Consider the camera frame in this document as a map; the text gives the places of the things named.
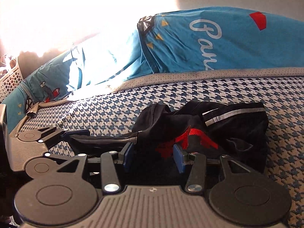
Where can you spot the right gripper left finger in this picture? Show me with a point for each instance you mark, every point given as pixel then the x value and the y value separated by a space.
pixel 63 196

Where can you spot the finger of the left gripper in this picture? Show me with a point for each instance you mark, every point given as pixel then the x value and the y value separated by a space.
pixel 41 166
pixel 50 136

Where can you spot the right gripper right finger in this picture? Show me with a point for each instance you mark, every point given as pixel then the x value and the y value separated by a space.
pixel 233 191

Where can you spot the black garment with white stripes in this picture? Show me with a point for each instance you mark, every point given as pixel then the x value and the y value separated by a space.
pixel 210 128

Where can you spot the houndstooth blue beige mattress cover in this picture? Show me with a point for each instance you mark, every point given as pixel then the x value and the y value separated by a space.
pixel 115 114

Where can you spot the white perforated laundry basket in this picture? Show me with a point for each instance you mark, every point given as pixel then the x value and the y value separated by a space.
pixel 11 75

